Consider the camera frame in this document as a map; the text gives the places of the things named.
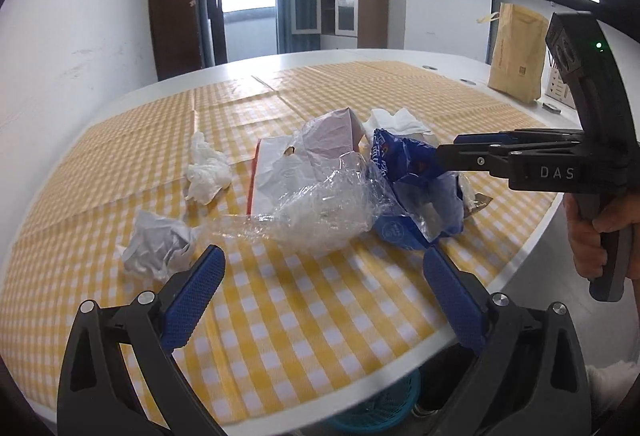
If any blue mesh waste basket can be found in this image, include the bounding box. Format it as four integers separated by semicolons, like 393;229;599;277
325;368;423;436

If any yellow checked tablecloth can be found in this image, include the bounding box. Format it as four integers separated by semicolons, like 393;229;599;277
0;58;561;427

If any white pen holder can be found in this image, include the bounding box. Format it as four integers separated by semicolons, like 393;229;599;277
545;46;576;102

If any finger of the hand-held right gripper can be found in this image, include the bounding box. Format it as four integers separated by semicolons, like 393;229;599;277
434;142;512;177
453;129;583;151

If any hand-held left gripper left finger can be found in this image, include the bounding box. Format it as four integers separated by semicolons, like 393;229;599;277
57;244;236;436

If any crumpled white tissue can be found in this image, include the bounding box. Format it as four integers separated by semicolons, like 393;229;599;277
184;131;233;205

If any lined paper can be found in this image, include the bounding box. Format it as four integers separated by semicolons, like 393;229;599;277
121;210;197;281

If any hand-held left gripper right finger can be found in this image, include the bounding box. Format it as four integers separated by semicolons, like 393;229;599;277
422;246;593;436

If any clear plastic wrap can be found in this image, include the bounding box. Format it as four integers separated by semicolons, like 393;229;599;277
200;151;401;255

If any dark brown wardrobe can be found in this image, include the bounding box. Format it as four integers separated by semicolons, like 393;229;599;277
147;0;211;82

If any brown printed wrapper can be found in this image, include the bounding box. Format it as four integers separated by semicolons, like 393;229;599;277
462;188;494;219

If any flat white tissue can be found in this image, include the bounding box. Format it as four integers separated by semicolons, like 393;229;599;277
362;107;433;143

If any blue snack bag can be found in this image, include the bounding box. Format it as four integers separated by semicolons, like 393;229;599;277
367;128;468;253

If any brown paper bag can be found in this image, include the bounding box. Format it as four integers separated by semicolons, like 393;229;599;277
476;2;551;104

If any person's right hand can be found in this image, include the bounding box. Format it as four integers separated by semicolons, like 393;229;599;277
565;193;640;279

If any white clothing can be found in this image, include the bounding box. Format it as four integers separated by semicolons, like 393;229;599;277
587;361;640;419

